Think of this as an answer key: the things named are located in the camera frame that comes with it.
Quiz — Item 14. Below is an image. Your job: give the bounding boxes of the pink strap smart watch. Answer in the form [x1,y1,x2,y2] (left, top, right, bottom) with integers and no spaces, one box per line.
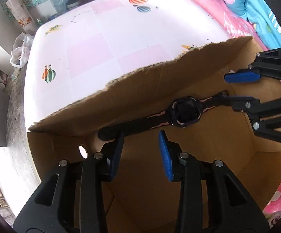
[97,90,229,142]

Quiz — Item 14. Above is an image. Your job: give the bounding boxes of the pink floral bedsheet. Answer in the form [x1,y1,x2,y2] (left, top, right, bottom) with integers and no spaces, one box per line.
[191,0,281,227]

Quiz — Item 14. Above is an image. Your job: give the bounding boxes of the brown cardboard box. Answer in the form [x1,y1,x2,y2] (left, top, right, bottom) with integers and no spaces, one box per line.
[28,37,281,232]

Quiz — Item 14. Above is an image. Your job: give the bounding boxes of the white plastic bag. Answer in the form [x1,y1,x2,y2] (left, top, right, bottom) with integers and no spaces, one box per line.
[10,33,34,69]

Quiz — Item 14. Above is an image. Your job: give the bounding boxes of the black waste bin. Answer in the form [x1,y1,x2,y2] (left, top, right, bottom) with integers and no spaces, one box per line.
[66,0,87,11]

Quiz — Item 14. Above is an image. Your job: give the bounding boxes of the rolled floral paper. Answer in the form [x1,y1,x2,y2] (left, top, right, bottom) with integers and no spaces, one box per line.
[6,0,38,35]

